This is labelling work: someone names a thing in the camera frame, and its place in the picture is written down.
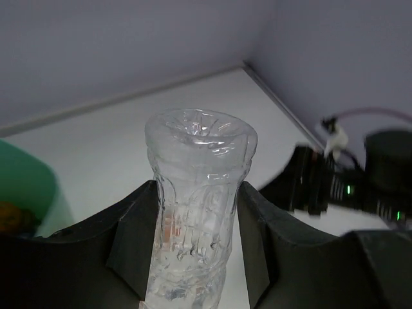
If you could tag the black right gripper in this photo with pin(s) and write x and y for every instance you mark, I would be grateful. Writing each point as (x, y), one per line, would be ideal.
(304, 184)

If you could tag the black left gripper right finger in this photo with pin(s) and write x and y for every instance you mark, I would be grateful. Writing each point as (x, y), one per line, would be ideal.
(289, 264)

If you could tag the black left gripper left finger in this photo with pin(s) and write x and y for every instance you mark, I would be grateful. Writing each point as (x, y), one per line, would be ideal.
(100, 262)

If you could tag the small orange juice bottle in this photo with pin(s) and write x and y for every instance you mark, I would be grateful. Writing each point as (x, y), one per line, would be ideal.
(17, 221)

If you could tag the clear bottle blue white cap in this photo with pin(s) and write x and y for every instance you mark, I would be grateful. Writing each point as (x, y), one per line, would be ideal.
(199, 159)

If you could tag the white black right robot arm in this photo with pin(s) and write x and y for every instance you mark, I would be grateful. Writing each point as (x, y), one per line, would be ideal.
(383, 185)

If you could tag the green plastic bin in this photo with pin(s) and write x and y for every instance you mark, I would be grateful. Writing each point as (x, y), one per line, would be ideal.
(27, 182)

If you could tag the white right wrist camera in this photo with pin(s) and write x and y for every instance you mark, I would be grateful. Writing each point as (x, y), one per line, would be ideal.
(337, 138)

